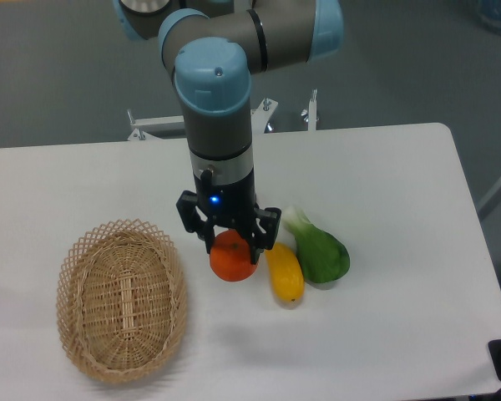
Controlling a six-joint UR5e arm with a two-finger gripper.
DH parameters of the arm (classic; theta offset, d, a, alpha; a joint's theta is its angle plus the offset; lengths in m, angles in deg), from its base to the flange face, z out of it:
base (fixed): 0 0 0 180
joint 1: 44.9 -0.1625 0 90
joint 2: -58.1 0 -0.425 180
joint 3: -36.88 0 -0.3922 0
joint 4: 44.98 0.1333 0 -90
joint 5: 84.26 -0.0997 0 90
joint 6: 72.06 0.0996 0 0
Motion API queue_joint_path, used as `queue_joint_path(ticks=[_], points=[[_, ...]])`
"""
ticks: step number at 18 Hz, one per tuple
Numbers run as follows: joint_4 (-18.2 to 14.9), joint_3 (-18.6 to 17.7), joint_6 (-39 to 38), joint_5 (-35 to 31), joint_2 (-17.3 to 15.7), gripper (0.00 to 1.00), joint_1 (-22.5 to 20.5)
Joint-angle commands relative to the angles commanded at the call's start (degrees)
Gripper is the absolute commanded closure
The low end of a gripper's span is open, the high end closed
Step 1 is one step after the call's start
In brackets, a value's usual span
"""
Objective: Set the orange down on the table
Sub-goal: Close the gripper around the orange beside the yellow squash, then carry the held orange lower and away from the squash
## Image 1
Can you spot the green bok choy vegetable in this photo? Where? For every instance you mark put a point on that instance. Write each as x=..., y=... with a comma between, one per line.
x=322, y=257

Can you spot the white metal base frame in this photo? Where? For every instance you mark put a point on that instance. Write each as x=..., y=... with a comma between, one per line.
x=173, y=126

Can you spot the orange fruit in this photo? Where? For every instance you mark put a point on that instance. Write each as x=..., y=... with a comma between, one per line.
x=230, y=257

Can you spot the woven wicker basket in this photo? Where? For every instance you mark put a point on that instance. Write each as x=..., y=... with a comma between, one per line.
x=121, y=301

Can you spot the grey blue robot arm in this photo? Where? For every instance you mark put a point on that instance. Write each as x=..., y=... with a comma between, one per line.
x=210, y=52

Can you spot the yellow lemon fruit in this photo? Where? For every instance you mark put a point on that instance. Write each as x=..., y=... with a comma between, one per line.
x=287, y=281

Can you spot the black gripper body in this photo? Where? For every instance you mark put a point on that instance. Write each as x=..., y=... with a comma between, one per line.
x=231, y=204

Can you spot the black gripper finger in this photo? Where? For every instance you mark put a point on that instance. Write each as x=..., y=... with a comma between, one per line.
x=188, y=206
x=262, y=231

